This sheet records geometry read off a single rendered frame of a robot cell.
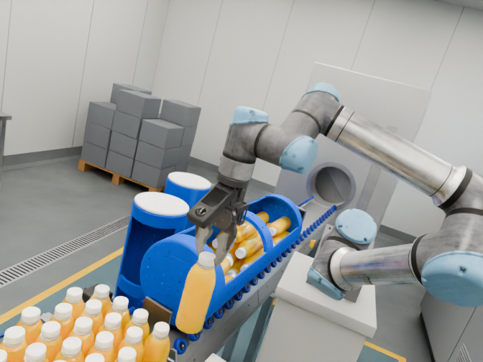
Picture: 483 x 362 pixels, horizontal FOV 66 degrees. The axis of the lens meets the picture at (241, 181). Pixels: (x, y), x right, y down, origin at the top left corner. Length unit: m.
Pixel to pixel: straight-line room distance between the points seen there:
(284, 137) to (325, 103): 0.13
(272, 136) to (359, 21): 5.44
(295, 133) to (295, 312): 0.70
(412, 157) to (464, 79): 5.35
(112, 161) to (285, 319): 4.03
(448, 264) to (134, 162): 4.37
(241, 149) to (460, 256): 0.44
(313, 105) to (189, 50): 6.01
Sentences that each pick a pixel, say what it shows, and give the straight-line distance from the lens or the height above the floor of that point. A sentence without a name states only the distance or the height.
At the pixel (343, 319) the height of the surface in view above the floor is 1.13.
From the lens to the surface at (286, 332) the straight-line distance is 1.32.
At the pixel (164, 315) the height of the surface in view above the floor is 1.03.
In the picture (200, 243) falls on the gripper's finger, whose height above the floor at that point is 1.36.
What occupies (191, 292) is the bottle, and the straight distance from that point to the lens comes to 0.89.
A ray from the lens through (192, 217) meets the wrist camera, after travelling 0.76.
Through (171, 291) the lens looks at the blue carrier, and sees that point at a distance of 1.21.
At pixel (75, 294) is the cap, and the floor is 1.10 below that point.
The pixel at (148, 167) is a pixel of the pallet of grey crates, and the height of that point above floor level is 0.37.
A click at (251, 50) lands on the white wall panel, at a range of 6.33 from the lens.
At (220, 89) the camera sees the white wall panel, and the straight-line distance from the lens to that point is 6.45.
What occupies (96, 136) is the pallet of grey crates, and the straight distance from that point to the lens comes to 5.14.
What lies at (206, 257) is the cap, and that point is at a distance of 0.86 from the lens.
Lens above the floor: 1.74
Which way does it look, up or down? 15 degrees down
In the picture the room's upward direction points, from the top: 16 degrees clockwise
